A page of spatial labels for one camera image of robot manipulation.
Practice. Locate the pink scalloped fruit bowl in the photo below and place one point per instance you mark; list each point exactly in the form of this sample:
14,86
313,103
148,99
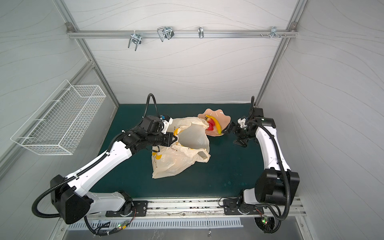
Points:
223,119

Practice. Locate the red strawberry top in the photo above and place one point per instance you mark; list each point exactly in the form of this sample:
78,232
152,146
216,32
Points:
211,123

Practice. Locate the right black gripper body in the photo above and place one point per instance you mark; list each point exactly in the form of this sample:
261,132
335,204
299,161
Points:
235,130

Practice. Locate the metal hook clamp small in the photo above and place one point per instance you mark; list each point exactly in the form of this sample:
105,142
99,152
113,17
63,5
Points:
201,32

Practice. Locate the white wire basket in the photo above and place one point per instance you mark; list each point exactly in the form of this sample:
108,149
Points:
58,125

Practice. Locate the cream banana-print plastic bag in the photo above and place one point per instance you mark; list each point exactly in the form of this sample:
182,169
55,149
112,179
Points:
192,146

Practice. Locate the white slotted cable duct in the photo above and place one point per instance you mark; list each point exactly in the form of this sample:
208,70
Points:
149,224

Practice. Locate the metal hook clamp left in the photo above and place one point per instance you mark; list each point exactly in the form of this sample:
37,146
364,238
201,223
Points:
135,40

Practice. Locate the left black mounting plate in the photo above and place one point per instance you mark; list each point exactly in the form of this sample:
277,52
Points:
136,208

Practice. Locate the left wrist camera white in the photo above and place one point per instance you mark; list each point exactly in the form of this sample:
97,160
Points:
167,121

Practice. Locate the metal hook clamp middle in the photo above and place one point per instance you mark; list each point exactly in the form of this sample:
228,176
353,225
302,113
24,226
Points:
165,33

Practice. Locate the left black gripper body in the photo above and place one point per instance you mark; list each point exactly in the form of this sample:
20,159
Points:
159,139

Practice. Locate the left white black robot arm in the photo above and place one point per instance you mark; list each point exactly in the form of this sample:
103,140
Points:
70,197

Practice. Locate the metal bracket clamp right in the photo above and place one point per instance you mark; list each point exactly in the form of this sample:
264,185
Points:
274,34

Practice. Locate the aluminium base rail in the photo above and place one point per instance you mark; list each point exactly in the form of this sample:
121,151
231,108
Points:
185,208

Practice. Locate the black mounting plate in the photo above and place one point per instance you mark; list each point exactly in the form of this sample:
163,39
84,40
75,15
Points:
136,208
231,207

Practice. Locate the aluminium top crossbar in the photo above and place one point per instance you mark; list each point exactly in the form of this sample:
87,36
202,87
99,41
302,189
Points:
179,34

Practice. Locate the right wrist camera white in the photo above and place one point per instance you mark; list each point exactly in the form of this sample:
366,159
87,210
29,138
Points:
242,123

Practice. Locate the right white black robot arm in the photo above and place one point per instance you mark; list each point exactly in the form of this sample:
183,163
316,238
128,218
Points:
277,185

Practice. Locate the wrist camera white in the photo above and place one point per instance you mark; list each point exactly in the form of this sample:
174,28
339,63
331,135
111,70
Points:
167,121
242,123

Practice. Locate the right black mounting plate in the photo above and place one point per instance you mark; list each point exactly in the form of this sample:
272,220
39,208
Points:
231,207

